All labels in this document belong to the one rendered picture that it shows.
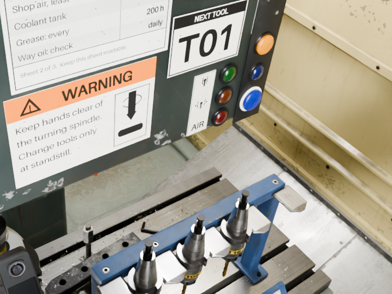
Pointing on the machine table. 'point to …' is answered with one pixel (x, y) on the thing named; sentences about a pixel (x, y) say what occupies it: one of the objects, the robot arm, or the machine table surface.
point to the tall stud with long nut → (88, 240)
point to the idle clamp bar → (55, 286)
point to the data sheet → (78, 37)
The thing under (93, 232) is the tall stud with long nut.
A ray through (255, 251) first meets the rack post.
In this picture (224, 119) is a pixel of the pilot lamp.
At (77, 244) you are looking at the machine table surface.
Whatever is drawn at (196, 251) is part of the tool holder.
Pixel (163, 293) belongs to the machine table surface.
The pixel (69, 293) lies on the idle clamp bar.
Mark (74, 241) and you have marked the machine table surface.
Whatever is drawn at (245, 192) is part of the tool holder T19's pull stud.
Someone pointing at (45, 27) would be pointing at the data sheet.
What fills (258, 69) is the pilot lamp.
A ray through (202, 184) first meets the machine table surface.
